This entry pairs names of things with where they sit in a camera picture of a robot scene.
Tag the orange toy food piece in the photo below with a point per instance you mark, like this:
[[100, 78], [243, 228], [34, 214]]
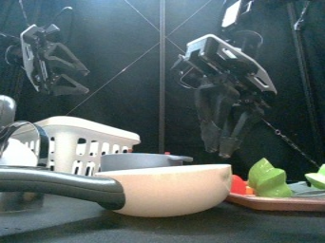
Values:
[[248, 190]]

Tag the vertical metal frame pole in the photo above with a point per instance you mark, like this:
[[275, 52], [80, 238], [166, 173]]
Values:
[[162, 79]]

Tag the red toy food piece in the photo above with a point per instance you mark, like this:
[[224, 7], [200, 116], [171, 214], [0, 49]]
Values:
[[236, 186]]

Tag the white plastic slotted basket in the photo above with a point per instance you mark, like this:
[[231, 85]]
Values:
[[80, 136]]

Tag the grey toy pot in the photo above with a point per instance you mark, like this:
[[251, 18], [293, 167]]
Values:
[[135, 160]]

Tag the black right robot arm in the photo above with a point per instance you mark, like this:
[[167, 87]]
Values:
[[238, 22]]

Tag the dark side frame pole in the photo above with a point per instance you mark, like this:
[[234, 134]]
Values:
[[302, 72]]

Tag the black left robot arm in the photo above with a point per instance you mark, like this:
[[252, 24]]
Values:
[[12, 53]]

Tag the grey flat toy item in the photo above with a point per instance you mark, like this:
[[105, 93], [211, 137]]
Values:
[[305, 190]]

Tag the green toy pepper piece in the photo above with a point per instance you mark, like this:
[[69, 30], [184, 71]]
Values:
[[266, 180], [315, 178]]

